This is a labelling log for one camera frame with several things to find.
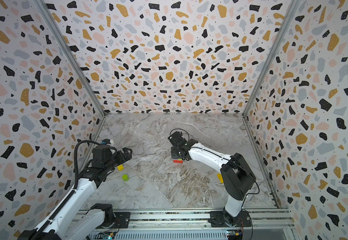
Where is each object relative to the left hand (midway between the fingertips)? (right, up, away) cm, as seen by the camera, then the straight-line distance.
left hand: (125, 151), depth 81 cm
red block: (+28, -9, +13) cm, 32 cm away
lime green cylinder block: (-2, -16, +4) cm, 17 cm away
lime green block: (+30, -7, +10) cm, 32 cm away
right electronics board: (+57, -39, -10) cm, 69 cm away
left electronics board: (-4, -38, -11) cm, 40 cm away
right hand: (+26, -1, +7) cm, 27 cm away
